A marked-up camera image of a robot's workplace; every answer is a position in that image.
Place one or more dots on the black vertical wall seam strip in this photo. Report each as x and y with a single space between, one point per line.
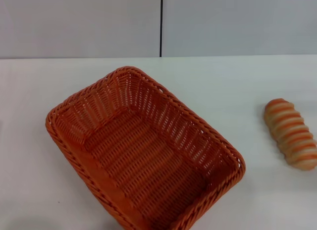
161 24

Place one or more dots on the orange woven plastic basket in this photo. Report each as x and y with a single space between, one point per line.
138 150

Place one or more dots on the striped orange bread roll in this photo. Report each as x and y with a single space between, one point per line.
289 135

